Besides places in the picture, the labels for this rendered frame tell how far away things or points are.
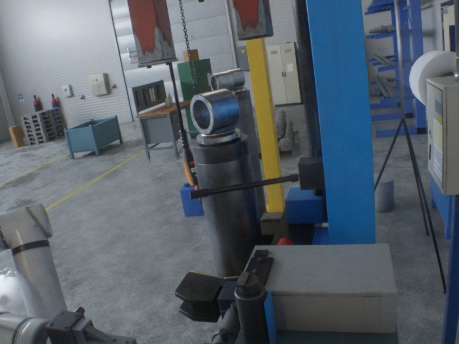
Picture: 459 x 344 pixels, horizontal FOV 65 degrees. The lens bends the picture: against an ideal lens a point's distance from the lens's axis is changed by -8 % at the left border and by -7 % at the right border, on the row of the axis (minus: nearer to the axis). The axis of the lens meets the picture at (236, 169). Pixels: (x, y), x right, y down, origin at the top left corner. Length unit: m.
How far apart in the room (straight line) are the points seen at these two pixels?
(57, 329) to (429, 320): 2.40
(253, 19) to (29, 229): 0.96
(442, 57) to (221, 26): 11.00
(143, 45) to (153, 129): 6.15
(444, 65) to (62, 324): 1.59
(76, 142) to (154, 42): 8.19
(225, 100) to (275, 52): 10.18
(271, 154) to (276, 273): 3.05
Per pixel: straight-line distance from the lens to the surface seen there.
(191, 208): 4.56
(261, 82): 3.92
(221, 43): 12.45
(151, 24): 1.43
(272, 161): 4.08
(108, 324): 3.15
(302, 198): 1.54
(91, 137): 9.25
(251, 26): 1.29
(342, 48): 1.21
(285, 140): 6.13
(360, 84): 1.21
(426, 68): 1.74
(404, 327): 2.70
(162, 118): 7.42
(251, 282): 0.92
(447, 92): 1.44
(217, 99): 1.35
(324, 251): 1.15
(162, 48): 1.41
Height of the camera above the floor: 1.77
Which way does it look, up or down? 17 degrees down
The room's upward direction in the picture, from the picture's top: 9 degrees counter-clockwise
